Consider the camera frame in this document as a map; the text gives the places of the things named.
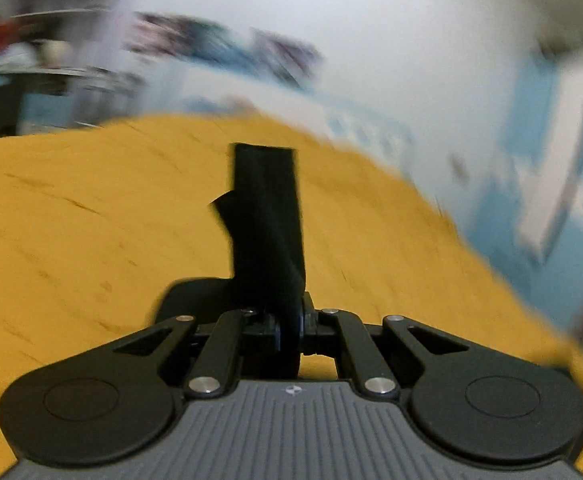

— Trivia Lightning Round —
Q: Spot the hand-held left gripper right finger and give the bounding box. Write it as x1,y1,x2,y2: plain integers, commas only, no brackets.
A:
299,294,472,401

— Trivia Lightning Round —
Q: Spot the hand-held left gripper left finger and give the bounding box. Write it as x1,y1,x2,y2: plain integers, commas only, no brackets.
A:
114,309,279,401

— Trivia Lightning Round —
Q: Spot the yellow blanket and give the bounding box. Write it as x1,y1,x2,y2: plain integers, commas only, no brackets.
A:
0,112,583,480

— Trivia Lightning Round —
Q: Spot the white blue headboard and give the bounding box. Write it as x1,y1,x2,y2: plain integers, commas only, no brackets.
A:
178,57,425,173

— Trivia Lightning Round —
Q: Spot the blue white cabinet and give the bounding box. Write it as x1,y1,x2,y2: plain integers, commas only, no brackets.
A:
464,42,583,321

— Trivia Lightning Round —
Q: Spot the blue white shelf unit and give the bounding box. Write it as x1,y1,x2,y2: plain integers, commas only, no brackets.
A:
0,0,144,137

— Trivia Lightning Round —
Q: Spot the wall poster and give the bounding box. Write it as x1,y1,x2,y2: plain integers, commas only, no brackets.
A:
251,29,325,90
125,11,194,58
191,19,254,63

